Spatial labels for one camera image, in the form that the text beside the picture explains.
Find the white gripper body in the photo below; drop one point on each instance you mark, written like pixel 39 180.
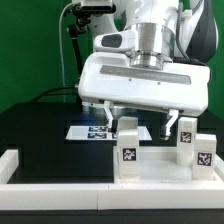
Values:
pixel 108 75

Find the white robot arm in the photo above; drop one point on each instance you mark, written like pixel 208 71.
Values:
pixel 149 55

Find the white sheet with tags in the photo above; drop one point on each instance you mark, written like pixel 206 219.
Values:
pixel 91 133

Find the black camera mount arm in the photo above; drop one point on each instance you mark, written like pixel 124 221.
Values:
pixel 75 30

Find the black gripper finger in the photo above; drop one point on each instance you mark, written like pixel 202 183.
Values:
pixel 172 116
pixel 111 122

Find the grey camera on mount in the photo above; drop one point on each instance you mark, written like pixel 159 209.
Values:
pixel 97 5

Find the white square tabletop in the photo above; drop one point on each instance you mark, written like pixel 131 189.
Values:
pixel 157 164

